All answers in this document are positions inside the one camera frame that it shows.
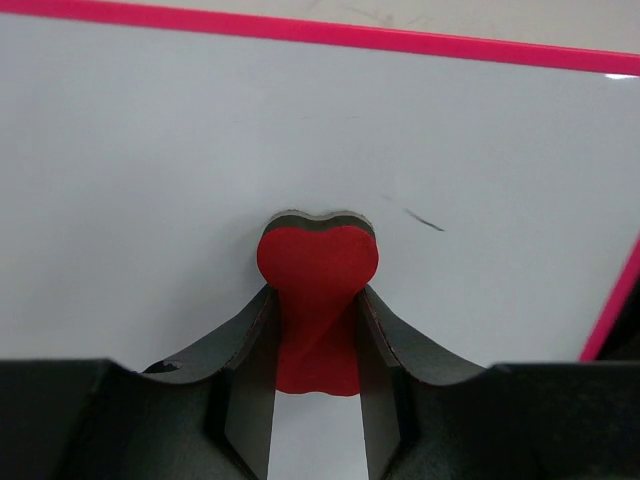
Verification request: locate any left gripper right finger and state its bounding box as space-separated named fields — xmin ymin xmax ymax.
xmin=356 ymin=288 xmax=495 ymax=479

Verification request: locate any red whiteboard eraser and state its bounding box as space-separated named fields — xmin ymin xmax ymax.
xmin=256 ymin=210 xmax=379 ymax=397

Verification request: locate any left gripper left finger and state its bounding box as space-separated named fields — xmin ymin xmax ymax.
xmin=142 ymin=287 xmax=279 ymax=479

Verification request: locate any pink framed whiteboard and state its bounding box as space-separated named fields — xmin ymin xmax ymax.
xmin=1 ymin=1 xmax=639 ymax=479

